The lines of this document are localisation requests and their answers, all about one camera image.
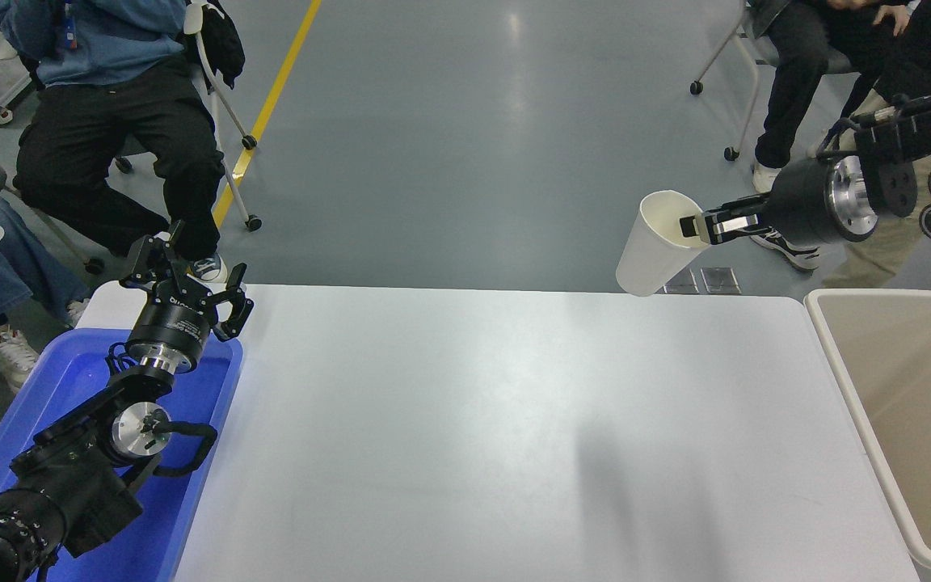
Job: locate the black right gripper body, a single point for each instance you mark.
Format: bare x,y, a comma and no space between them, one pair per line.
801,202

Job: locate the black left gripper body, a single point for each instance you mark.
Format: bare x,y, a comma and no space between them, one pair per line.
174,327

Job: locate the white paper cup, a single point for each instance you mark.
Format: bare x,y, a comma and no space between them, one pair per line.
651,250

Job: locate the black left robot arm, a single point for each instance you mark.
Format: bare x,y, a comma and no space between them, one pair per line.
69,485

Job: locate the person's hand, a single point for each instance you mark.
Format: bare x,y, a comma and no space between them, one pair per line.
845,3
900,18

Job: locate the metal floor plate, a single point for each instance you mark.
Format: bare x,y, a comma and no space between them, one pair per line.
688,283
721,280

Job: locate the person in khaki trousers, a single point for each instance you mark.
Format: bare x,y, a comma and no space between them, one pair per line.
878,263

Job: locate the grey-framed wheeled chair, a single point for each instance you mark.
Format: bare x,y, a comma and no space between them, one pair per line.
748,97

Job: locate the seated person, white shoes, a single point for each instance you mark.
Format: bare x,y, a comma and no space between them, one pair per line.
789,89

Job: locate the blue plastic tray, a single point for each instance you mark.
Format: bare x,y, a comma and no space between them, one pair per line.
69,380

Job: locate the seated person with phone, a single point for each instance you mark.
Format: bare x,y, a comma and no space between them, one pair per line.
110,129

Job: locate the person in jeans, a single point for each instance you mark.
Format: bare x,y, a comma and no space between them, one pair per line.
5,250

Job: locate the white-framed wheeled chair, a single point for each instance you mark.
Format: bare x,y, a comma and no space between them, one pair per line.
231,121

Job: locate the large pale plastic bin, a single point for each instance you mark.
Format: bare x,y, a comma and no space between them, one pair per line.
918,388

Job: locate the black jacket on chair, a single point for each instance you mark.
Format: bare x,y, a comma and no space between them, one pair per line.
223,44

